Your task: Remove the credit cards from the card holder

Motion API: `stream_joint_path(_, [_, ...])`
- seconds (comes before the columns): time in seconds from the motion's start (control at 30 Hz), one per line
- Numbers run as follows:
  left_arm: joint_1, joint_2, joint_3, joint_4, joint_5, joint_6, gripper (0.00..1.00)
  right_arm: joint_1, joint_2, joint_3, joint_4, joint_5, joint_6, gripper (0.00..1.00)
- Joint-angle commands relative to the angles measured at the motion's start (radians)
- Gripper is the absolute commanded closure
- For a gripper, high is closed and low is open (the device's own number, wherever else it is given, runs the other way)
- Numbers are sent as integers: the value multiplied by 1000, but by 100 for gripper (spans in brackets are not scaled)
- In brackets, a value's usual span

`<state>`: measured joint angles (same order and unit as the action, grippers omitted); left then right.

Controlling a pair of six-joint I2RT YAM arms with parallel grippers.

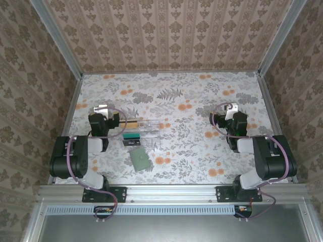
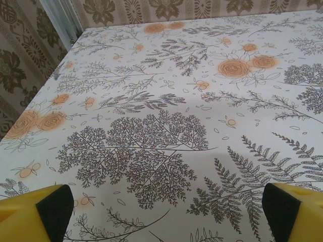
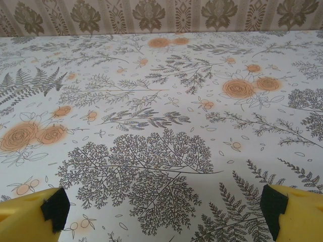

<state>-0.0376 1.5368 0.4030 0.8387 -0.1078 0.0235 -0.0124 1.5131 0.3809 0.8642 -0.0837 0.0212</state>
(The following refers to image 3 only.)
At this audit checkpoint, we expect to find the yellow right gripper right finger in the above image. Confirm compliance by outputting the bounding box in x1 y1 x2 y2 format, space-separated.
261 184 323 242

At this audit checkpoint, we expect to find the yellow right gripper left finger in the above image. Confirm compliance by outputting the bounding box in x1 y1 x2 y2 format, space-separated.
0 186 71 242

